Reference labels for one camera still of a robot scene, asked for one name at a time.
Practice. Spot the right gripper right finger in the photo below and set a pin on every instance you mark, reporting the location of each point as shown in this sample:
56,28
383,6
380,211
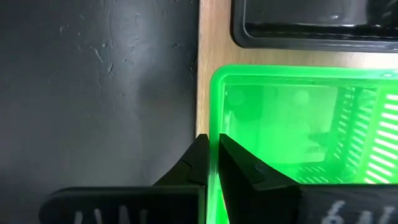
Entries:
264,199

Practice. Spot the black plastic basket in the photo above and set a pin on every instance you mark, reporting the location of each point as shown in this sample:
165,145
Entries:
311,37

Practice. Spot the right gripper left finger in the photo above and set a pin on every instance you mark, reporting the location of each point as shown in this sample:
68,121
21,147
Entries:
155,205

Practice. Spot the black table mat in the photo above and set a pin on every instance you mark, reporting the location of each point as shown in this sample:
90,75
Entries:
93,93

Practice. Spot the green plastic basket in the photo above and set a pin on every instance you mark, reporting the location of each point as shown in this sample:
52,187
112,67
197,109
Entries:
280,124

